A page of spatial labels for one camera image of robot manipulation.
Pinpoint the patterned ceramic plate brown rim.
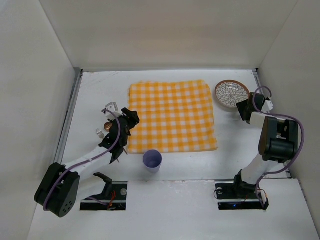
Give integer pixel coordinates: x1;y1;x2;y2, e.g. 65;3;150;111
214;80;250;109

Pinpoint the copper spoon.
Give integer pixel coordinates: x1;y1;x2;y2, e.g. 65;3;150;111
103;122;113;132

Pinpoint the silver fork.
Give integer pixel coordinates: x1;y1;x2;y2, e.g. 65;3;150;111
95;128;105;139

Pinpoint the yellow checked cloth placemat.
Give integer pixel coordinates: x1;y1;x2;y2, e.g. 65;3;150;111
127;79;218;154

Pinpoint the lilac plastic cup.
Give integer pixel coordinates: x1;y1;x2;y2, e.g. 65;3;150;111
142;149;163;174

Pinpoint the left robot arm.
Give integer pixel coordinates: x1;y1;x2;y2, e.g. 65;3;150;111
34;107;140;218

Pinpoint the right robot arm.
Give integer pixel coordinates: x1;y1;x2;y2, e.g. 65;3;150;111
232;92;299;199

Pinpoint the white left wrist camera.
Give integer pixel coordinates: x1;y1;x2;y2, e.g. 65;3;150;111
101;102;119;119

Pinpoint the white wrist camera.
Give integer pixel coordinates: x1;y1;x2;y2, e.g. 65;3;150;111
261;97;274;113
101;102;119;119

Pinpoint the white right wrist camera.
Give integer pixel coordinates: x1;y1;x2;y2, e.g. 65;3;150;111
261;97;274;113

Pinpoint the left aluminium table rail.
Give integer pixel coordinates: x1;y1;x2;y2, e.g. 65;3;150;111
50;67;83;164

